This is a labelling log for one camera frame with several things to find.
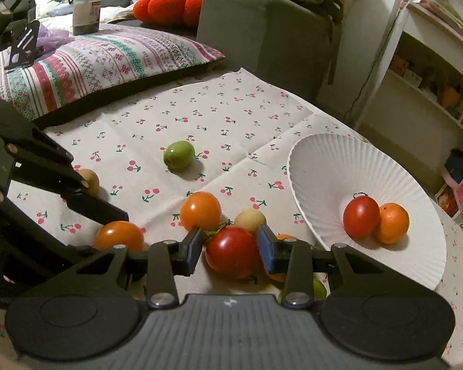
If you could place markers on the grey cardboard box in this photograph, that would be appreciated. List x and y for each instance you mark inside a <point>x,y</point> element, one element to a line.
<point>87,11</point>

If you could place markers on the grey sofa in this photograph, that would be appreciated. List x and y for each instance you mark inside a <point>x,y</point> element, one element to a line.
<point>262,38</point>

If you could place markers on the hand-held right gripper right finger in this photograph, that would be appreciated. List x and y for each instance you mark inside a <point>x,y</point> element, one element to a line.
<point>266,252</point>

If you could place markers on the striped patterned pillow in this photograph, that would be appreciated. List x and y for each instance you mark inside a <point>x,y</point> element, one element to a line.
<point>100,57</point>

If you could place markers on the red tomato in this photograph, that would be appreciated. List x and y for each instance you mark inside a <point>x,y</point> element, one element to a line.
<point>233,252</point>
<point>360,216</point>

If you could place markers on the tan kiwi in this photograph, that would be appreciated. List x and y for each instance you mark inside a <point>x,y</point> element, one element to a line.
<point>250,220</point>
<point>90,180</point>

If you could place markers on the small green fruit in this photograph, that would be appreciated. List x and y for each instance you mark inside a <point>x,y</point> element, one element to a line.
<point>179,155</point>

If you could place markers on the white bookshelf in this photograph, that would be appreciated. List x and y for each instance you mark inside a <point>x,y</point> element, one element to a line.
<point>416,46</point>

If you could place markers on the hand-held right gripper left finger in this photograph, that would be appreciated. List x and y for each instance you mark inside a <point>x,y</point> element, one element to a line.
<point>192,252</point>

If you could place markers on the purple cloth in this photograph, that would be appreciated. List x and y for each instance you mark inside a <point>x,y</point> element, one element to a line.
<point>56,36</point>

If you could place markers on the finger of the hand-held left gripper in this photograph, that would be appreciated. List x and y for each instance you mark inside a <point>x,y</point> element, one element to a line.
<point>31,223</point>
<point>100,212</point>

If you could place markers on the white paper plate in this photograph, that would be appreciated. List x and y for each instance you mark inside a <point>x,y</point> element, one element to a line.
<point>332,169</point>

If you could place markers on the blue box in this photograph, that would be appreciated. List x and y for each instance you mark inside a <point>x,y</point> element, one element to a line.
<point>459,165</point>

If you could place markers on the red pumpkin cushion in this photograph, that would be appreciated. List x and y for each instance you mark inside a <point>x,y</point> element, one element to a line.
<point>166,7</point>

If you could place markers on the white deer print pillow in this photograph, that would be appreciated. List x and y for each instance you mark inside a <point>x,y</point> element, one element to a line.
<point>54,2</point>

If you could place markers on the orange mandarin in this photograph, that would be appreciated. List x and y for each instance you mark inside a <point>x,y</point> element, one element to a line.
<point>393,223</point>
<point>284,236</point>

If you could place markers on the cherry print tablecloth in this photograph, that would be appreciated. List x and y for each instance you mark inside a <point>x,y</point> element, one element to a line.
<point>216,123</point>

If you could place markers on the orange tomato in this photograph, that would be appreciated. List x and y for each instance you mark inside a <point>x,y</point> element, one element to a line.
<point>119,235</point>
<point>200,210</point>

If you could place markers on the black metal bracket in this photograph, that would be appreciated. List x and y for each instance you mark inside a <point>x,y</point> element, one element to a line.
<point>31,38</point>

